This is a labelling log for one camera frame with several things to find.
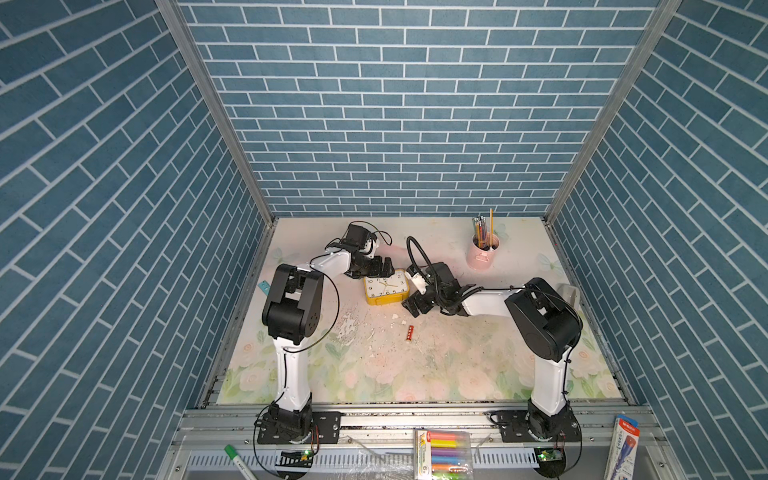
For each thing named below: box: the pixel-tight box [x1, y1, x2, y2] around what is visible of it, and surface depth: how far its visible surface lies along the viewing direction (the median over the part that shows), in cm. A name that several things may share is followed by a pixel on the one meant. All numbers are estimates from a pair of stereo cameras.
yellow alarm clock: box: [364, 269, 410, 305], surface depth 98 cm
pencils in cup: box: [472, 208, 499, 250], surface depth 102 cm
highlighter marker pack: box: [413, 429, 473, 480], surface depth 70 cm
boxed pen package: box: [604, 414, 641, 480], surface depth 72 cm
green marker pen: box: [224, 444, 259, 480], surface depth 70 cm
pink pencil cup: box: [467, 232, 500, 270], surface depth 101 cm
